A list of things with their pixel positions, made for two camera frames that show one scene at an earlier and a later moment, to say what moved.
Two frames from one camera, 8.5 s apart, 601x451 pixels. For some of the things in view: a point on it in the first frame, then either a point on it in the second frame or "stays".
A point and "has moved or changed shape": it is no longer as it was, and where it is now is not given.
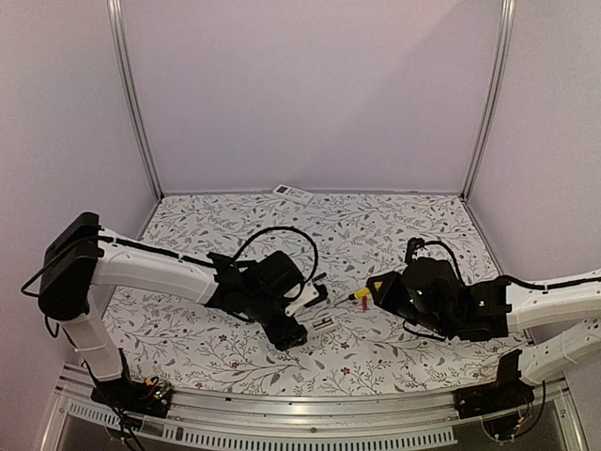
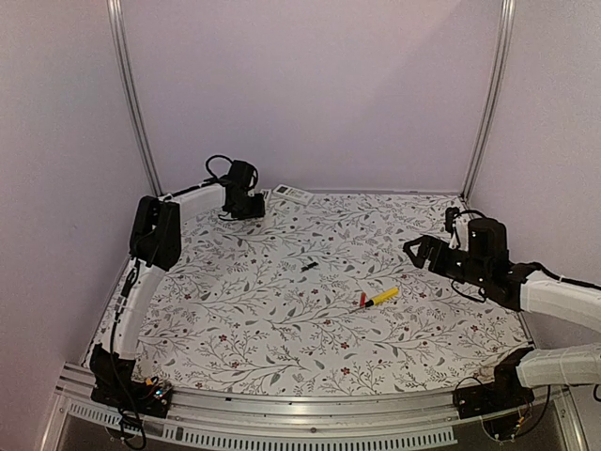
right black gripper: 384,298 -> 437,256
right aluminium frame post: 498,97 stays
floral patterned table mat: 355,346 stays
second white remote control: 293,194 stays
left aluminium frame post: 124,63 stays
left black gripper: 288,336 -> 259,210
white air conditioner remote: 323,324 -> 266,194
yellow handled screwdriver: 358,293 has moved or changed shape
